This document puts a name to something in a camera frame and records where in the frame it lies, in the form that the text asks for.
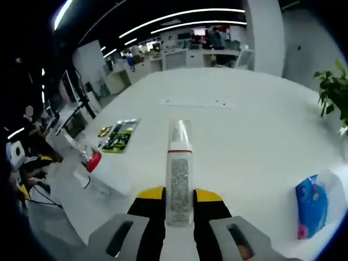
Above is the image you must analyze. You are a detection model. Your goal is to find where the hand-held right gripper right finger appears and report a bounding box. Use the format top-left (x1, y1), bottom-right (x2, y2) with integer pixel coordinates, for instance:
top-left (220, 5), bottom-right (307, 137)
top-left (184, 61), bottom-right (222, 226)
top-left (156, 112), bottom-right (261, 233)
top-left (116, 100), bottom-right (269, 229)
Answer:
top-left (192, 188), bottom-right (274, 261)

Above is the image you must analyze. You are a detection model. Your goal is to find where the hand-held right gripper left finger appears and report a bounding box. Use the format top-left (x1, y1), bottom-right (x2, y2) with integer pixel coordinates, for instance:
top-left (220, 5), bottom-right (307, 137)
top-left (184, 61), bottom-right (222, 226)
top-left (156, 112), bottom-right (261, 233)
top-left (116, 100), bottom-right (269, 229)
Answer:
top-left (88, 186), bottom-right (166, 261)

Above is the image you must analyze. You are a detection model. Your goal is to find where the small clear-capped skincare bottle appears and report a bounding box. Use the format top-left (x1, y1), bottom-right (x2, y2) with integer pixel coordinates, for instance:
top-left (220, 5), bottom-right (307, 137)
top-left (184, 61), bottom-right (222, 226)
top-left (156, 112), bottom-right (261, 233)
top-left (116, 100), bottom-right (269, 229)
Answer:
top-left (165, 119), bottom-right (195, 228)

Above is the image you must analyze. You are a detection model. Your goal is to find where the white red-collared skincare pump bottle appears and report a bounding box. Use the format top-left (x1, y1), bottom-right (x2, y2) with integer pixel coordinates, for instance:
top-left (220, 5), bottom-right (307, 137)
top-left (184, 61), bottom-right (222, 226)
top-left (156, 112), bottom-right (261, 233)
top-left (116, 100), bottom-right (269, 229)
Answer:
top-left (73, 146), bottom-right (136, 197)

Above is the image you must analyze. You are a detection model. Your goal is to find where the gold skincare sachet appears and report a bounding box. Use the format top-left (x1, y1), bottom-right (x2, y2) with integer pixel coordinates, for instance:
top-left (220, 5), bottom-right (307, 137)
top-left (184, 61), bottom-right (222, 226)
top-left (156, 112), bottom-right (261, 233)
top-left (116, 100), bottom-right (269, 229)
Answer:
top-left (97, 125), bottom-right (114, 138)

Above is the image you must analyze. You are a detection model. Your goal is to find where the green black skincare mask packet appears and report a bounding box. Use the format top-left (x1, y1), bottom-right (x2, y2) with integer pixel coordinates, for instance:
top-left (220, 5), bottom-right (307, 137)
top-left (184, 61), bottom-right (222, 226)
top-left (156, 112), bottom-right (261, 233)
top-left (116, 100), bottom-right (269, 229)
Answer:
top-left (102, 118), bottom-right (141, 154)

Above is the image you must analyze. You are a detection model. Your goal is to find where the black-legged stand table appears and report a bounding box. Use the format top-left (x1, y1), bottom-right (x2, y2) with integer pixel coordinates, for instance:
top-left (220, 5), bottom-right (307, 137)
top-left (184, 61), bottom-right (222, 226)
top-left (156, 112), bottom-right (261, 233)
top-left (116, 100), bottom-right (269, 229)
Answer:
top-left (55, 67), bottom-right (97, 136)

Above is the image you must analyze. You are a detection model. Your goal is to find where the blue tissue pack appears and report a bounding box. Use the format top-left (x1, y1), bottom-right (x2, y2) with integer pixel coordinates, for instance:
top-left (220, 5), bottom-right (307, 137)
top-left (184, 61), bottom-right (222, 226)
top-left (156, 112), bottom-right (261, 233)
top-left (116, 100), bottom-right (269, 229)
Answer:
top-left (295, 173), bottom-right (328, 240)

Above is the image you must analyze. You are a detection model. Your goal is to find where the white mesh office chair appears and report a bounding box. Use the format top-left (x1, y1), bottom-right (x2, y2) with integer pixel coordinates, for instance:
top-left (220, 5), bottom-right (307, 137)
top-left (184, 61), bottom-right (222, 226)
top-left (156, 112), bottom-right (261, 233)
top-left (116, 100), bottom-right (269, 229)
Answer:
top-left (235, 48), bottom-right (256, 69)

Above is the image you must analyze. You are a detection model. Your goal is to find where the green potted plant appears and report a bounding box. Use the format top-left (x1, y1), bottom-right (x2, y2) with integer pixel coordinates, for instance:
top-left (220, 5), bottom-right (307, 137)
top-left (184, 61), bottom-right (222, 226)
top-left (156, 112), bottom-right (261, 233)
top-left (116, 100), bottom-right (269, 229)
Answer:
top-left (314, 59), bottom-right (348, 129)

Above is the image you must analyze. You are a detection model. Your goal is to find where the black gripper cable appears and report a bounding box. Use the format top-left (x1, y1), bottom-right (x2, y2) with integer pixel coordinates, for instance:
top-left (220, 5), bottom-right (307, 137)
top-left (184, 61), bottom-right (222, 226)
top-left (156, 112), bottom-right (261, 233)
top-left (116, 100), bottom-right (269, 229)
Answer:
top-left (26, 184), bottom-right (65, 210)

